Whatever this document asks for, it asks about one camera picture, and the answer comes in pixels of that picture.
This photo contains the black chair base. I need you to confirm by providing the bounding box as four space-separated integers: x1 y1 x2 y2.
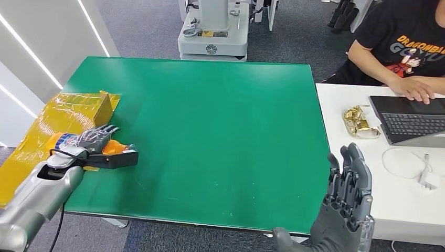
327 0 360 35

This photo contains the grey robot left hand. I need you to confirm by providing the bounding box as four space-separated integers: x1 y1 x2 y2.
77 124 121 155

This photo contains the yellow wrapped cardboard box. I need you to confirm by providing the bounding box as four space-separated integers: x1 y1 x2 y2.
0 90 122 209

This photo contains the white wall light strip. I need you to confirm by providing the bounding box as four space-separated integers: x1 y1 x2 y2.
0 14 64 90
77 0 111 58

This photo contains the white table foot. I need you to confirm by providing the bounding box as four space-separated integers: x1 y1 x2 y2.
101 217 130 229

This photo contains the white charger adapter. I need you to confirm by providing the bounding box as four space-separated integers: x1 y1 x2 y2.
419 154 440 191

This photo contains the white machine base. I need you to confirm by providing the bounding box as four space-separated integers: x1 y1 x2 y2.
177 0 251 62

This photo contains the black laptop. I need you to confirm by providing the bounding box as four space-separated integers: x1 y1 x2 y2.
368 94 445 149

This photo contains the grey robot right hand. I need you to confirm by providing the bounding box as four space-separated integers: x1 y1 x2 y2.
272 142 376 252

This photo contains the person at laptop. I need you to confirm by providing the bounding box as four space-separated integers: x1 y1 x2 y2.
321 0 445 105

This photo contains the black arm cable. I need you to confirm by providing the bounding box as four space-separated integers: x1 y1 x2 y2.
48 203 67 252

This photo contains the white round pad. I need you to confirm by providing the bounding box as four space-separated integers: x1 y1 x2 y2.
382 148 427 180

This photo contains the gold foil snack bag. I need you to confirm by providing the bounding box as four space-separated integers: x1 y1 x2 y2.
342 105 382 140

